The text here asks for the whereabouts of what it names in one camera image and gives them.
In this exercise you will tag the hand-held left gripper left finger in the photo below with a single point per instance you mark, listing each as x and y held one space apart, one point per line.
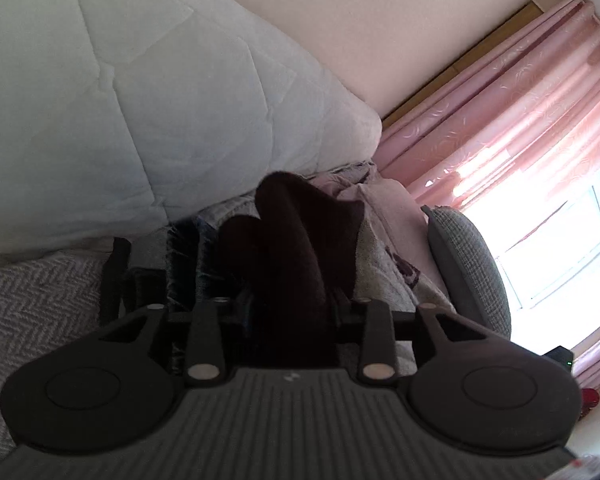
205 330

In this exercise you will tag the grey cushion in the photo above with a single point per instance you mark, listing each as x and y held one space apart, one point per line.
465 260

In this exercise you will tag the beige and brown sweater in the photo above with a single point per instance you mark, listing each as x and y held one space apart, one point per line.
290 260

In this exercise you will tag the pink curtain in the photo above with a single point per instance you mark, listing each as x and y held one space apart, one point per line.
505 110

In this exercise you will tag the wooden curtain rail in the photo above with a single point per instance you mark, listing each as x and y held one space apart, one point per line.
480 55

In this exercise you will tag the white quilt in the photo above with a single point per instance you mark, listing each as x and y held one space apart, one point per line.
130 110

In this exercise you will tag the black device with green light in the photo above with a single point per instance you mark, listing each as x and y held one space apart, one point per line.
559 357

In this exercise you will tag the pink grey herringbone blanket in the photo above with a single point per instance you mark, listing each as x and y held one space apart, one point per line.
30 300

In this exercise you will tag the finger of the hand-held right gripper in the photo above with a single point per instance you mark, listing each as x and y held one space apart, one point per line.
114 280

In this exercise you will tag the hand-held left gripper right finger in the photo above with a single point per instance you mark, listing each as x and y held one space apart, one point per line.
377 330

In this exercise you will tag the window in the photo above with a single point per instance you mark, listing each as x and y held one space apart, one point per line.
555 260

